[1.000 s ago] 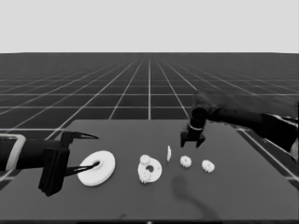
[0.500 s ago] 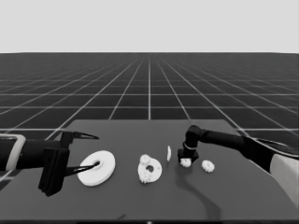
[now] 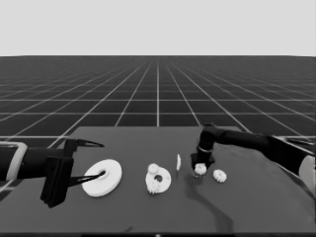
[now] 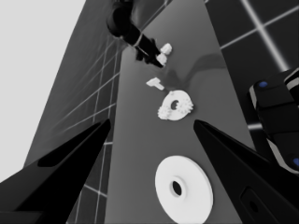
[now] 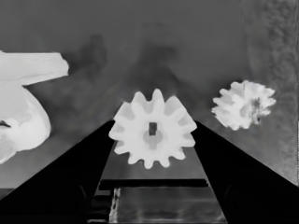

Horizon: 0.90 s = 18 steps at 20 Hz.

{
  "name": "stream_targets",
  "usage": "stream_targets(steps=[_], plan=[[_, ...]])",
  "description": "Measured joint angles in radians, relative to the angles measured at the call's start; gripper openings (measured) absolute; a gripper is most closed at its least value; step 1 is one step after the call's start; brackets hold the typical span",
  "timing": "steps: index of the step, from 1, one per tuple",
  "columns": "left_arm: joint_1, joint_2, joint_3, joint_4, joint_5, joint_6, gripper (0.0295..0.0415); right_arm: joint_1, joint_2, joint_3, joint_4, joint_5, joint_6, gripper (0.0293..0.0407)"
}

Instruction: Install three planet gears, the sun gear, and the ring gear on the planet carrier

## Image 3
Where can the small white T-shaped piece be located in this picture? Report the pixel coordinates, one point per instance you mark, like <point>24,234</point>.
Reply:
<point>178,163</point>

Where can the small white toothed gear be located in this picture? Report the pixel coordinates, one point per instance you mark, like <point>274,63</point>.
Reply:
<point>155,169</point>
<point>155,188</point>
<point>223,176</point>
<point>202,170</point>

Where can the large thick white disc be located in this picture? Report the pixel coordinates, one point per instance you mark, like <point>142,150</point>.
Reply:
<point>98,188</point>

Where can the white round carrier with pins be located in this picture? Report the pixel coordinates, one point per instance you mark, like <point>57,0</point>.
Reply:
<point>163,188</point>

